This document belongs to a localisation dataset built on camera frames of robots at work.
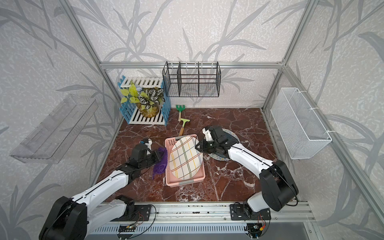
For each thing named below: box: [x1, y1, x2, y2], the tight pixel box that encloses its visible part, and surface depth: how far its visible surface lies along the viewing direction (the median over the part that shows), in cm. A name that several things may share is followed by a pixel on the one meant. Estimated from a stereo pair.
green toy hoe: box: [179, 118, 191, 136], surface depth 108 cm
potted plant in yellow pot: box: [120, 83, 165, 118], surface depth 96 cm
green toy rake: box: [175, 104, 186, 122], surface depth 122 cm
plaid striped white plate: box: [169, 136, 204, 181], surface depth 88 cm
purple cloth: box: [152, 147, 168, 180], surface depth 82 cm
